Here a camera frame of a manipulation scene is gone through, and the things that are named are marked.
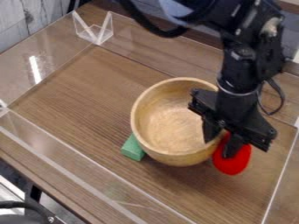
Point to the wooden bowl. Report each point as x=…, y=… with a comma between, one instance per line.
x=166, y=128

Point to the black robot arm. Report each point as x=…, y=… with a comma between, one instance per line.
x=250, y=26

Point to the red plush strawberry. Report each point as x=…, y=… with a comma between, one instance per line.
x=237, y=164

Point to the black table leg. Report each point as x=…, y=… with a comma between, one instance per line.
x=32, y=197

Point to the green rectangular block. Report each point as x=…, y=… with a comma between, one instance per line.
x=131, y=149

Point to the clear acrylic tray wall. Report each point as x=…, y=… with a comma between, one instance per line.
x=98, y=195

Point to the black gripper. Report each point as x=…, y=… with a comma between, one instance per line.
x=233, y=112

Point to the clear acrylic corner bracket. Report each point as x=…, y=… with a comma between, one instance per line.
x=96, y=34

